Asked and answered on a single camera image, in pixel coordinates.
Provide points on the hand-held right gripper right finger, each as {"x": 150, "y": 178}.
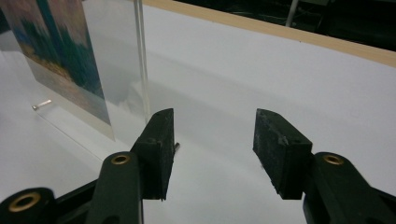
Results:
{"x": 280, "y": 152}

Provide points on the white desk leg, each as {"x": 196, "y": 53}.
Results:
{"x": 292, "y": 12}

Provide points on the light wooden table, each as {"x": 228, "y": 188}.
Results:
{"x": 311, "y": 35}

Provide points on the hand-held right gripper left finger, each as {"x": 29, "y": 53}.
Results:
{"x": 155, "y": 155}

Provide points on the colourful landscape photo print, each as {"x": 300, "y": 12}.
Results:
{"x": 62, "y": 46}

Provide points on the clear acrylic photo frame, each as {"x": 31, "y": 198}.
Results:
{"x": 120, "y": 62}

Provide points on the white table mat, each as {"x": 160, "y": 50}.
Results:
{"x": 236, "y": 81}

